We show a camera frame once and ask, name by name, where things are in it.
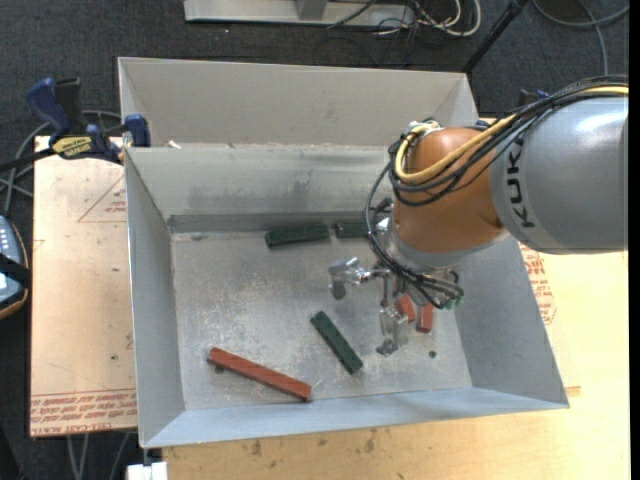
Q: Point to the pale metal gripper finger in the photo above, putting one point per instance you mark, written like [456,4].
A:
[394,329]
[338,275]

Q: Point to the red-brown flat block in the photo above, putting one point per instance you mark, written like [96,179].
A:
[425,318]
[260,374]
[406,309]

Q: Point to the dark green flat block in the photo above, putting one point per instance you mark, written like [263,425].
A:
[337,342]
[351,229]
[297,235]

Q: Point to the grey metal bin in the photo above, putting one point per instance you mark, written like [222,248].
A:
[280,288]

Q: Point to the brown cardboard board red print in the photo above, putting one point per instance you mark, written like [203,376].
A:
[80,268]

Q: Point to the black cylinder on white bracket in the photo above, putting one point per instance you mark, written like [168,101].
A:
[383,224]

